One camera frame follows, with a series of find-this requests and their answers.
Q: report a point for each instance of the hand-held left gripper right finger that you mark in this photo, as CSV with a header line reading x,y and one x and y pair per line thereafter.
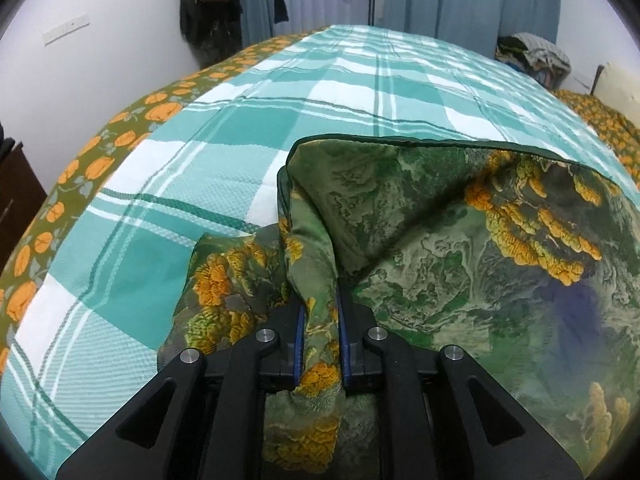
x,y
400,385

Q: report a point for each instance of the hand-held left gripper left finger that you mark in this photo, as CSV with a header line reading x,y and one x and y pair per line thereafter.
x,y
235,385

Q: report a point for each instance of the green floral jacket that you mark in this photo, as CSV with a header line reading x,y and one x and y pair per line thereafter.
x,y
450,260

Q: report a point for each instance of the pile of clothes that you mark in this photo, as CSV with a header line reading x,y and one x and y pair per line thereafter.
x,y
532,57

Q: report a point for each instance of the orange floral bedsheet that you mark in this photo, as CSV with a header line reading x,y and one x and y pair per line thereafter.
x,y
100,160

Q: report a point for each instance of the dark wooden nightstand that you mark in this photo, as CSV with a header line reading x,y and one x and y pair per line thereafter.
x,y
20,200

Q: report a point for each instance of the teal checkered blanket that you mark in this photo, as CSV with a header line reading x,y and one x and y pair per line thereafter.
x,y
300,100

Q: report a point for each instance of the dark hanging coats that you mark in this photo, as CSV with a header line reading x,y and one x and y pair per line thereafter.
x,y
212,20

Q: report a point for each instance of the cream pillow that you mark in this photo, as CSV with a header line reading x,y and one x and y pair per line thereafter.
x,y
620,87

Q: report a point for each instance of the small dark hanging cloth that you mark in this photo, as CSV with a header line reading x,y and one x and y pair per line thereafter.
x,y
281,6

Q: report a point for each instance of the white wall switch plate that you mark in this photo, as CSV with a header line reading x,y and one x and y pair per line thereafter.
x,y
66,26

